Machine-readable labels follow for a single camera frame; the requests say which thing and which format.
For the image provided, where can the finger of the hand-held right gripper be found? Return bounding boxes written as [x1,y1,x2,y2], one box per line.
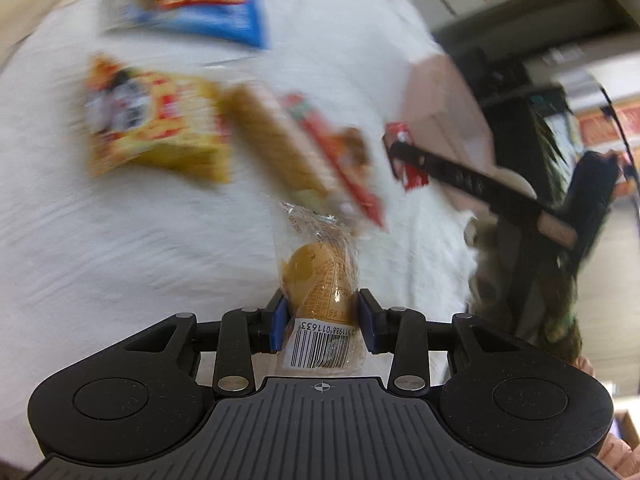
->
[385,137,577,251]

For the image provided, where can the black fish tank stand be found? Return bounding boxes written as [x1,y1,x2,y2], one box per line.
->
[434,10,571,202]

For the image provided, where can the blue snack packet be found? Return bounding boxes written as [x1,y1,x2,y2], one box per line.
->
[102,0,271,52]

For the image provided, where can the white tablecloth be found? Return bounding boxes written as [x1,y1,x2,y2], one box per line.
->
[0,0,482,467]

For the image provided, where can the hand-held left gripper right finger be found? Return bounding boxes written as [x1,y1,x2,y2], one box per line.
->
[357,288,525,394]

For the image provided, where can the pink cardboard box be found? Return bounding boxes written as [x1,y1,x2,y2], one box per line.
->
[400,52,502,211]

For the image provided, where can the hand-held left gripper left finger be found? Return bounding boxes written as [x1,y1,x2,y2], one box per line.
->
[122,290,291,394]

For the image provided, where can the yellow snack packet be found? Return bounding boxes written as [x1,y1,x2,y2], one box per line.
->
[82,55,234,184]

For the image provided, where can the red framed picture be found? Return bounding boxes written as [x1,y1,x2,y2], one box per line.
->
[579,102,640,147]

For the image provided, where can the clear packet with yellow cake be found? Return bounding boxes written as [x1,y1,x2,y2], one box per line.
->
[267,200,364,377]

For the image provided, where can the small red snack packet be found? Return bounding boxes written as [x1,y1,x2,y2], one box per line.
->
[382,121,430,192]

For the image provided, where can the tan biscuit sleeve packet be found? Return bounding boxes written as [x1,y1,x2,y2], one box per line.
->
[225,82,334,202]

